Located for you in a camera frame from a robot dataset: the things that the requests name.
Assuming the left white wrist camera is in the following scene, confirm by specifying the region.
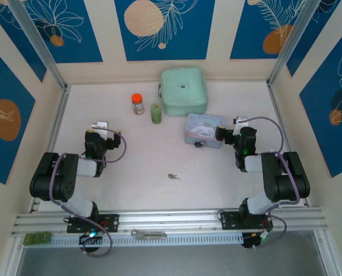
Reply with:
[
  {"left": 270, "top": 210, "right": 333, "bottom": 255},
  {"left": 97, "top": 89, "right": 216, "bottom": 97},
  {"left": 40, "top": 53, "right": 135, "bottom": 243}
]
[{"left": 90, "top": 120, "right": 109, "bottom": 136}]

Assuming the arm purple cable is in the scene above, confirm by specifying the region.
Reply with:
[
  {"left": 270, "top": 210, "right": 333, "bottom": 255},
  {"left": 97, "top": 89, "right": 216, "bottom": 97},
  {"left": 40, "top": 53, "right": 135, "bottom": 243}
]
[
  {"left": 49, "top": 128, "right": 128, "bottom": 258},
  {"left": 245, "top": 116, "right": 301, "bottom": 250}
]

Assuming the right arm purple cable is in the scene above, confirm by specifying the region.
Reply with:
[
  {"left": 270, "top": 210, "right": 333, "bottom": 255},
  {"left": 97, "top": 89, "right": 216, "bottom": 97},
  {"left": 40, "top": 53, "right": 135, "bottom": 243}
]
[{"left": 245, "top": 116, "right": 301, "bottom": 250}]

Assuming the green circuit board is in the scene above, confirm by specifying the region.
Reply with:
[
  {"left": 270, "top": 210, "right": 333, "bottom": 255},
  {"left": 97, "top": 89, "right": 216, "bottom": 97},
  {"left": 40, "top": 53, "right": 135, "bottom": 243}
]
[{"left": 23, "top": 231, "right": 52, "bottom": 247}]

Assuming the orange lid spice bottle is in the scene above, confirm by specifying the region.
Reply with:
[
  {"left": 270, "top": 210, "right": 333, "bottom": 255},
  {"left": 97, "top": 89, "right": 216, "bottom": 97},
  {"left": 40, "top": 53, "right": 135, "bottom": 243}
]
[{"left": 131, "top": 93, "right": 145, "bottom": 116}]

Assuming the white slotted cable duct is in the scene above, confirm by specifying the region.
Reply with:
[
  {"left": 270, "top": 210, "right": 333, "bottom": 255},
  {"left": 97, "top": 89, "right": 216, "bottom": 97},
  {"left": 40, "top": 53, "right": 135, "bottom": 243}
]
[{"left": 48, "top": 232, "right": 244, "bottom": 247}]

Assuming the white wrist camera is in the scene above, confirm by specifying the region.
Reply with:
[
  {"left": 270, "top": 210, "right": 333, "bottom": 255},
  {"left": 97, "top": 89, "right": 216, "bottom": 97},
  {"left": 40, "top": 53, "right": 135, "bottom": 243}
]
[
  {"left": 233, "top": 116, "right": 249, "bottom": 129},
  {"left": 90, "top": 120, "right": 109, "bottom": 136}
]

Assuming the black controller board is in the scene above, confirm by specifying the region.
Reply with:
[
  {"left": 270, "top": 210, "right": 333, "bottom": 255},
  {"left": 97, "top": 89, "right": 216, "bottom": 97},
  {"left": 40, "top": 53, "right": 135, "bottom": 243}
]
[
  {"left": 242, "top": 232, "right": 270, "bottom": 250},
  {"left": 78, "top": 231, "right": 103, "bottom": 246}
]

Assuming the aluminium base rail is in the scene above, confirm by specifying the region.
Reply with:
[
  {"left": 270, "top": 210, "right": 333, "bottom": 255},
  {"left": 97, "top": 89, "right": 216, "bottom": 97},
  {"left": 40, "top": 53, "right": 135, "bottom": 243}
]
[{"left": 11, "top": 207, "right": 332, "bottom": 237}]

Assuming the aluminium side rail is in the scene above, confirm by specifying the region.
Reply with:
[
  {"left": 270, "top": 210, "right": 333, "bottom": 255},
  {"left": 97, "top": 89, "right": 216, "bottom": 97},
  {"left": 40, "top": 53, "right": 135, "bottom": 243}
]
[
  {"left": 266, "top": 82, "right": 312, "bottom": 208},
  {"left": 29, "top": 85, "right": 71, "bottom": 214}
]

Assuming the mint green zip pouch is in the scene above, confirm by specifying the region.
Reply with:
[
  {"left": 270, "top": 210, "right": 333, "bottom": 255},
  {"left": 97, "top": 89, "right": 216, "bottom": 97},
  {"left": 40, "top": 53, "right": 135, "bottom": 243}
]
[{"left": 158, "top": 67, "right": 209, "bottom": 117}]

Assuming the blue-grey zip pouch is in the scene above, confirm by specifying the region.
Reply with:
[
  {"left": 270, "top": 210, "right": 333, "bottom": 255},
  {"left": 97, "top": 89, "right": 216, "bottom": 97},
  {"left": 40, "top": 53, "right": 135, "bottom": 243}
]
[{"left": 184, "top": 113, "right": 227, "bottom": 150}]

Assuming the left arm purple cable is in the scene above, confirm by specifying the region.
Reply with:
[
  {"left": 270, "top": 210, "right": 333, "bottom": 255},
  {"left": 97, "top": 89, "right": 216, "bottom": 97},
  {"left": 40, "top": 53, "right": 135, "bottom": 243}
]
[{"left": 49, "top": 128, "right": 128, "bottom": 258}]

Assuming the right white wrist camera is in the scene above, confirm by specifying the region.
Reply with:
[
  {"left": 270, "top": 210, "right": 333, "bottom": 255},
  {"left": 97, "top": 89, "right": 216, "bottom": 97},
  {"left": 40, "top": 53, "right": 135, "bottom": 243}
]
[{"left": 233, "top": 116, "right": 249, "bottom": 129}]

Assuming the aluminium corner post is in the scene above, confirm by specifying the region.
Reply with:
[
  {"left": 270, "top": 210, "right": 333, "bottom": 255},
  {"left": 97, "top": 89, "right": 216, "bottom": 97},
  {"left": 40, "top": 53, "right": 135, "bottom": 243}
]
[
  {"left": 267, "top": 0, "right": 323, "bottom": 87},
  {"left": 8, "top": 0, "right": 68, "bottom": 91}
]

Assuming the green cylindrical can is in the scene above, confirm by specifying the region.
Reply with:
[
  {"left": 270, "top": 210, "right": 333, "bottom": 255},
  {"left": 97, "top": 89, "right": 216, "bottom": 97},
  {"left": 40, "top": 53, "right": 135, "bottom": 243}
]
[{"left": 150, "top": 103, "right": 162, "bottom": 125}]

